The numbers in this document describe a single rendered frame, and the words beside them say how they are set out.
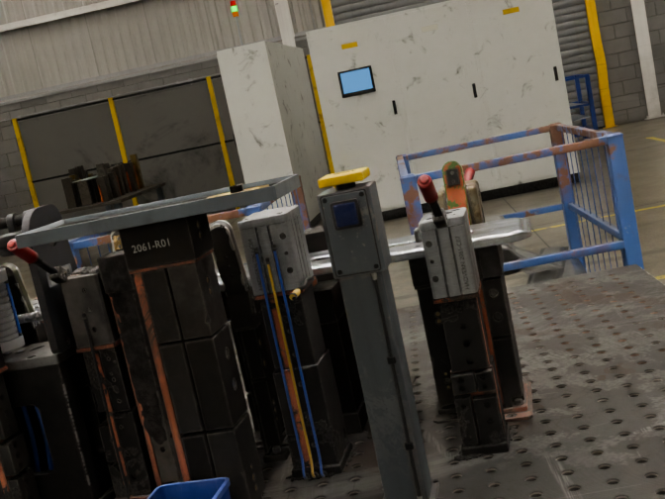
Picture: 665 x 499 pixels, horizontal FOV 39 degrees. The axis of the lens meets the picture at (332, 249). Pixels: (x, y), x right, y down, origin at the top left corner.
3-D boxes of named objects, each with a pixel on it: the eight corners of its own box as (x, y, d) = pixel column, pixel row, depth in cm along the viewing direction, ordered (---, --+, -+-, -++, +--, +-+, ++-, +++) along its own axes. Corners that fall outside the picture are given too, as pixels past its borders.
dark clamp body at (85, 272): (189, 473, 158) (136, 253, 152) (160, 509, 145) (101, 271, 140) (131, 481, 160) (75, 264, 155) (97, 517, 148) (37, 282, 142)
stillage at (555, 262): (431, 342, 469) (395, 155, 455) (592, 312, 462) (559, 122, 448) (448, 426, 351) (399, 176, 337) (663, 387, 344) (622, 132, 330)
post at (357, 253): (439, 484, 132) (378, 179, 126) (435, 509, 125) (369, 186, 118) (387, 491, 134) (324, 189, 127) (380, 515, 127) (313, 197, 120)
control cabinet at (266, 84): (294, 214, 1199) (252, 21, 1163) (335, 206, 1191) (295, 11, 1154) (255, 247, 965) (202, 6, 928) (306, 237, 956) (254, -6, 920)
